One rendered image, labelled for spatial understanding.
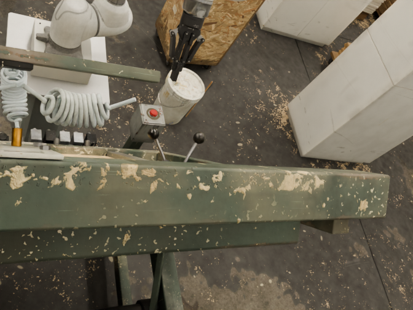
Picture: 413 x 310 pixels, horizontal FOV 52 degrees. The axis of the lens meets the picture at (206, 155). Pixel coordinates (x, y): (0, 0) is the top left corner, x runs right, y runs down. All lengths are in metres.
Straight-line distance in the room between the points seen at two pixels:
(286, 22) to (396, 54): 1.73
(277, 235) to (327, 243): 2.56
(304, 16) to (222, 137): 1.88
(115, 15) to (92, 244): 1.44
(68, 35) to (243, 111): 2.08
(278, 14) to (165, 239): 3.92
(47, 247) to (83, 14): 1.38
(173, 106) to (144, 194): 2.48
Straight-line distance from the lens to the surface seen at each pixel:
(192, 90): 3.13
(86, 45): 2.32
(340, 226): 1.10
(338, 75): 3.70
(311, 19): 4.90
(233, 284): 3.00
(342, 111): 3.60
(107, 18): 2.16
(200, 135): 1.27
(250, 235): 1.07
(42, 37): 2.23
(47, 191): 0.64
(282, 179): 0.82
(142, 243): 0.93
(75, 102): 0.77
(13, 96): 0.77
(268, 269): 3.20
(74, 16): 2.07
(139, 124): 2.05
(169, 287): 1.89
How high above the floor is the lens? 2.47
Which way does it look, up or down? 48 degrees down
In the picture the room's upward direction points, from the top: 43 degrees clockwise
